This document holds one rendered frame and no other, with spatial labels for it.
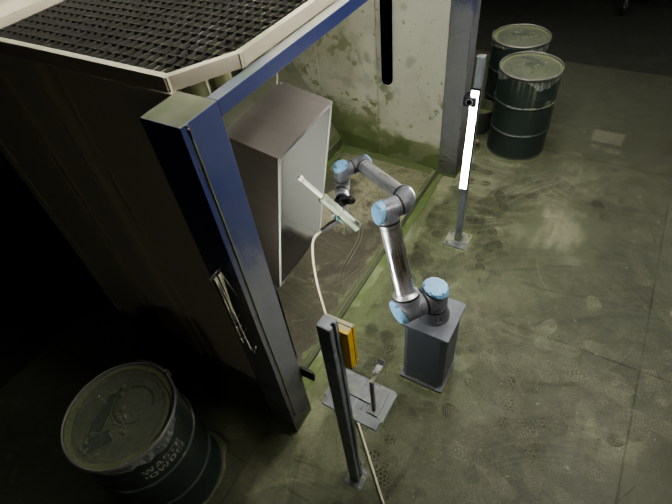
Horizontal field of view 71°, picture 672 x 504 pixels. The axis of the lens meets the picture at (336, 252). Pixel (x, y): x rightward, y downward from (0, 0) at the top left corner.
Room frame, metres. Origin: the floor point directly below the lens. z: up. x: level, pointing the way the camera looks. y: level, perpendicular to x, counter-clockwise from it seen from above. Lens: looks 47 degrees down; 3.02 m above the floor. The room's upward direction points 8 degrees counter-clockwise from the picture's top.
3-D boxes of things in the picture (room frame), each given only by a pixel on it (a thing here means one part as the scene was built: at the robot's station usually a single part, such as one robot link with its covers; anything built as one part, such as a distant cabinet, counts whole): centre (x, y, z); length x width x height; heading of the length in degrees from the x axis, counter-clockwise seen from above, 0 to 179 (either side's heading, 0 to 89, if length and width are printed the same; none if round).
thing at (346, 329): (1.02, 0.03, 1.42); 0.12 x 0.06 x 0.26; 54
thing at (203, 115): (1.42, 0.44, 1.14); 0.18 x 0.18 x 2.29; 54
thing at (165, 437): (1.14, 1.18, 0.44); 0.59 x 0.58 x 0.89; 125
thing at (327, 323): (0.97, 0.07, 0.82); 0.06 x 0.06 x 1.64; 54
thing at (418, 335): (1.63, -0.53, 0.32); 0.31 x 0.31 x 0.64; 54
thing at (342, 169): (2.32, -0.11, 1.27); 0.12 x 0.09 x 0.12; 110
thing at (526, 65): (4.01, -2.01, 0.86); 0.54 x 0.54 x 0.01
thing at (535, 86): (4.01, -2.01, 0.44); 0.59 x 0.58 x 0.89; 159
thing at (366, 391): (1.11, -0.02, 0.95); 0.26 x 0.15 x 0.32; 54
